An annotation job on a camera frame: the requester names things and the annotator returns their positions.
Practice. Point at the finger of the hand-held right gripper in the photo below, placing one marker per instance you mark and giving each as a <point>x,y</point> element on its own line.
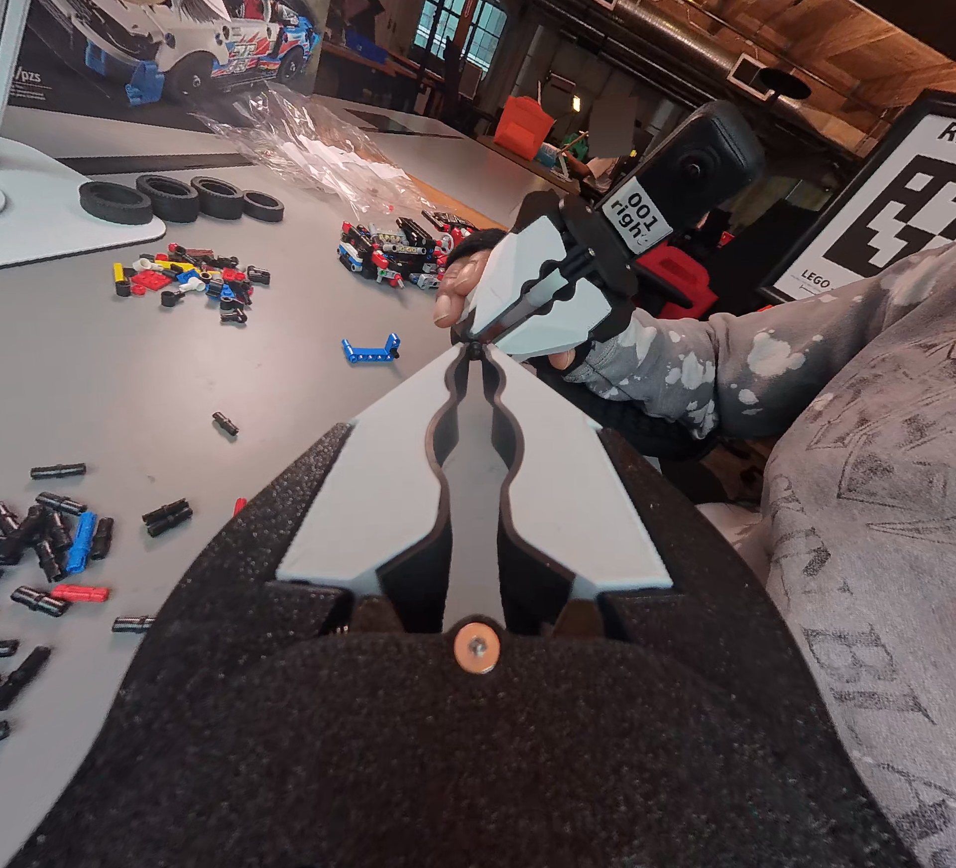
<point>560,323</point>
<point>515,263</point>

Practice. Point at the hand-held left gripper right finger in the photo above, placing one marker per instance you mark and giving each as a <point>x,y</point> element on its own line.
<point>582,502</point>

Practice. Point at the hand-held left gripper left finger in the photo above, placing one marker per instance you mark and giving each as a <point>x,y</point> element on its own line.
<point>358,495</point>

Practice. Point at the small black connector pin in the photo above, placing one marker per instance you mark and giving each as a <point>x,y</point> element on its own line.
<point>225,424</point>
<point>475,349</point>

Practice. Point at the blue toy brick beam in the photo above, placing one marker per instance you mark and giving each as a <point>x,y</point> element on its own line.
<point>370,353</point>

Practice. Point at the person's right forearm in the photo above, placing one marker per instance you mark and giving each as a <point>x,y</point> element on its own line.
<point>747,360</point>

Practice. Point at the grey desk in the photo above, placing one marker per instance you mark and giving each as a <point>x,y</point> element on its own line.
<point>299,375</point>

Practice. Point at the person's right hand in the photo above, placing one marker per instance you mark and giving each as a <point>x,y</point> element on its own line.
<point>455,286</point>

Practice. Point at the partly built toy car chassis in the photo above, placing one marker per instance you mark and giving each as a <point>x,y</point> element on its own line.
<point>396,248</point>

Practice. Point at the orange plastic bin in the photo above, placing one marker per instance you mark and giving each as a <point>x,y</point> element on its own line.
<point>523,125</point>

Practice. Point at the clear plastic bags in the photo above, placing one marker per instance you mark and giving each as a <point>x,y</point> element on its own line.
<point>321,159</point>

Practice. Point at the arched window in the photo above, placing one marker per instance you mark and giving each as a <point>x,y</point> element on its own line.
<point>463,17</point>

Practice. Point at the black rubber toy tyre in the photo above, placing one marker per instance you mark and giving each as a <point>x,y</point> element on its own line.
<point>116,202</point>
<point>263,206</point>
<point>178,198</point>
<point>218,196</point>

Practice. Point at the blue plastic bin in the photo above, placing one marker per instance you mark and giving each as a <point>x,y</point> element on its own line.
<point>366,47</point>

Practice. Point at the framed black-white marker sign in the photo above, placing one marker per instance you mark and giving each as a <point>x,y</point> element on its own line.
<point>859,226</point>

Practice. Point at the pile of colourful toy bricks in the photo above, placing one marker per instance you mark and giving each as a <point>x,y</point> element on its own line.
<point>187,278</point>

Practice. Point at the long blue toy pin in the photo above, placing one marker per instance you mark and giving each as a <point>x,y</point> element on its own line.
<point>81,543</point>

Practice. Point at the long red toy pin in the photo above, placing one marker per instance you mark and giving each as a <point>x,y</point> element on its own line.
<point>81,592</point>

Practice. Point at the brown cardboard box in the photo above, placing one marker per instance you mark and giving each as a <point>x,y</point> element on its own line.
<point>358,9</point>

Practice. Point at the person's grey printed hoodie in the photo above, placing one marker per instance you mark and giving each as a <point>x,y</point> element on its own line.
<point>881,584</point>

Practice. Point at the pile of black pins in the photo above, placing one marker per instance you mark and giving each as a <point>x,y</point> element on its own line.
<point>45,532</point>

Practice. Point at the white book stand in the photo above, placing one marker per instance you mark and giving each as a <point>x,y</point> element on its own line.
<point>60,211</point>

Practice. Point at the metal air duct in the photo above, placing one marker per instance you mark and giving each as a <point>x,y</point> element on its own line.
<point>672,9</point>

